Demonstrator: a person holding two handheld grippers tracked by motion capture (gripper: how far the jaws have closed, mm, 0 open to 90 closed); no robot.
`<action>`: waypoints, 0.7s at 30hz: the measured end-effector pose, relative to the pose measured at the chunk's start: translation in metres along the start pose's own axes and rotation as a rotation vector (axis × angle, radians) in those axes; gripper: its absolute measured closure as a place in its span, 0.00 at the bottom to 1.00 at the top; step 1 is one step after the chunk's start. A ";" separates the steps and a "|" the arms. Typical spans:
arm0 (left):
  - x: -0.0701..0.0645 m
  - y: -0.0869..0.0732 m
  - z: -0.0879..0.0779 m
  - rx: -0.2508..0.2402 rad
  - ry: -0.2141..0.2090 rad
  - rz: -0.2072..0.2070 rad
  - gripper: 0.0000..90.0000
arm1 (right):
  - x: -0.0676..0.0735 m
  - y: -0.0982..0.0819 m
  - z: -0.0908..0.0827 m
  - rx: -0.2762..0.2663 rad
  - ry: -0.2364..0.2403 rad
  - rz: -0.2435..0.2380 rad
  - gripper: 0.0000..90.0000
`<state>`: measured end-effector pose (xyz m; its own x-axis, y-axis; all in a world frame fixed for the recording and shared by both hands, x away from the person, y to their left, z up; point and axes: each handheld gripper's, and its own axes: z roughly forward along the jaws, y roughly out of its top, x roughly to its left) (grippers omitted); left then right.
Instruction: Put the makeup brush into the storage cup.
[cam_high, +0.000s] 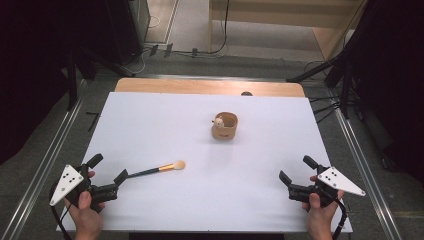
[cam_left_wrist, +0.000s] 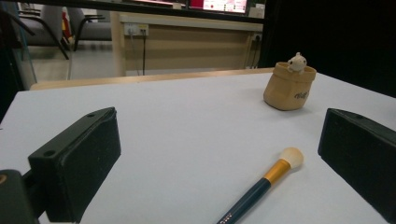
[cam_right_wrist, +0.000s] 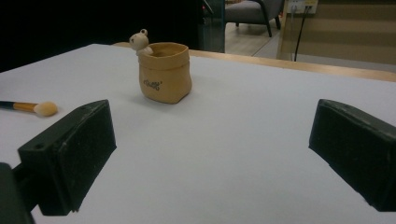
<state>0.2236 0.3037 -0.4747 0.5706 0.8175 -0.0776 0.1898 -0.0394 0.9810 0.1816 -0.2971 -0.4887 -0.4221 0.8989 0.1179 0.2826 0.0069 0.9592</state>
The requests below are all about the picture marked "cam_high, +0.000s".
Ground person's left hand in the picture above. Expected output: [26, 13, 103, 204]
[64, 170, 107, 240]

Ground light wooden shelf unit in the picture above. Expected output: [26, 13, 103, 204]
[208, 0, 369, 62]

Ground black hanging cable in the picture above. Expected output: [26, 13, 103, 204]
[209, 0, 232, 56]

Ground black-handled makeup brush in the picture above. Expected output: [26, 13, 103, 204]
[126, 160, 187, 179]

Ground black cabinet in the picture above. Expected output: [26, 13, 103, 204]
[105, 0, 152, 66]

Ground metal floor rail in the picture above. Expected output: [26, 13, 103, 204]
[0, 79, 88, 240]
[328, 88, 404, 240]

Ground black floor cables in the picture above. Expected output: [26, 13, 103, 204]
[308, 94, 343, 125]

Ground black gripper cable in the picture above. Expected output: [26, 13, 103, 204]
[49, 185, 73, 240]
[331, 195, 348, 240]

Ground person's right hand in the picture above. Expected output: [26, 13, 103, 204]
[301, 175, 345, 240]

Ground white table cover sheet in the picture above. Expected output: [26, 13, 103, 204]
[56, 91, 354, 234]

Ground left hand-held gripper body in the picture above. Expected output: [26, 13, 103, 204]
[49, 163, 120, 214]

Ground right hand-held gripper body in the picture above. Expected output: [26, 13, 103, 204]
[287, 164, 367, 208]

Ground wooden cup with toy figure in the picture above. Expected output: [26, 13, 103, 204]
[210, 111, 239, 141]

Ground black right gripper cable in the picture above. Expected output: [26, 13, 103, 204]
[331, 195, 348, 240]

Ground black curtain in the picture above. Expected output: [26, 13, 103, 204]
[346, 0, 424, 184]
[0, 0, 111, 166]

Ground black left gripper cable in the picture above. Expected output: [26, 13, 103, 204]
[49, 185, 73, 240]

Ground black metal stand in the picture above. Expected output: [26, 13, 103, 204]
[285, 49, 359, 120]
[64, 46, 136, 113]

